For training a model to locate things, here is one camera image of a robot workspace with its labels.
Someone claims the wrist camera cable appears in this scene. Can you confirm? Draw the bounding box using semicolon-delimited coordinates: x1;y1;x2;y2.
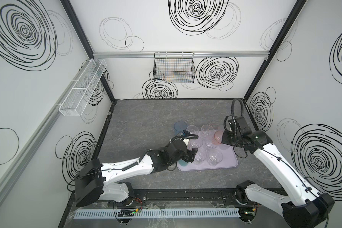
170;130;200;143
223;98;245;135

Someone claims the lilac plastic tray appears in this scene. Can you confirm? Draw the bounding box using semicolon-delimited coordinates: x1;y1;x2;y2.
177;131;238;172

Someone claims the aluminium wall rail left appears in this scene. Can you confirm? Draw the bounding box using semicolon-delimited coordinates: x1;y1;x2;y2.
0;59;92;207

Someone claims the clear dimpled glass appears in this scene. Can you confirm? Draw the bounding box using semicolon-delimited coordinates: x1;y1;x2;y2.
201;124;214;138

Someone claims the blue translucent tall cup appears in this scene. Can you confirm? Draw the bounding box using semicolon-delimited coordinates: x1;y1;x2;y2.
173;121;188;135

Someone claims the black wire basket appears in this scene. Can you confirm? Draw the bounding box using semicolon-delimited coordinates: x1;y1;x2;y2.
153;57;196;83

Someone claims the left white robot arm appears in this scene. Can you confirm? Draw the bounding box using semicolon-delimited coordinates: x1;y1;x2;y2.
74;139;198;208

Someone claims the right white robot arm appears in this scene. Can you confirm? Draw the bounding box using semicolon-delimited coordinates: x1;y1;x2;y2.
222;115;334;228

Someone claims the pink translucent cup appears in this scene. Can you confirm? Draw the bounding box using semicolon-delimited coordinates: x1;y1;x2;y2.
214;131;223;144

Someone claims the white slotted cable duct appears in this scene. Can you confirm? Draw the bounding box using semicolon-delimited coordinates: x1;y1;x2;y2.
74;208;240;219

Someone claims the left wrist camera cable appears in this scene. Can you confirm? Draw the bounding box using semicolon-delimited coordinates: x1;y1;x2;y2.
170;130;200;143

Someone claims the aluminium wall rail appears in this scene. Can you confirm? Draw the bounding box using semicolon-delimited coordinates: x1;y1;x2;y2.
93;51;270;59
0;59;92;207

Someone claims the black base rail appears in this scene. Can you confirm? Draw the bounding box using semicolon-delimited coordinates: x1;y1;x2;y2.
71;188;298;207

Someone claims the clear faceted glass tumbler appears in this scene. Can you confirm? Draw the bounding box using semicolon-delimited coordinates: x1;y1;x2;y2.
190;137;204;148

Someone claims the teal translucent cup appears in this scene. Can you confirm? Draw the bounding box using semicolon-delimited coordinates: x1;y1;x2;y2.
178;160;188;167

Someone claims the aluminium wall rail back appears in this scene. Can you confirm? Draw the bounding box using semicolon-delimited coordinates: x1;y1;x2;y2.
93;51;270;59

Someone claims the clear glass front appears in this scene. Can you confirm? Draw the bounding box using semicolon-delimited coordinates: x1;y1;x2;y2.
193;148;207;165

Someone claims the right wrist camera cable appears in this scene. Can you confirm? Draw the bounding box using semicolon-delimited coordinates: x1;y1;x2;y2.
223;98;245;135

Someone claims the white mesh wall shelf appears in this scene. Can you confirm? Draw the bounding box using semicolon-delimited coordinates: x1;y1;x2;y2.
59;59;106;117

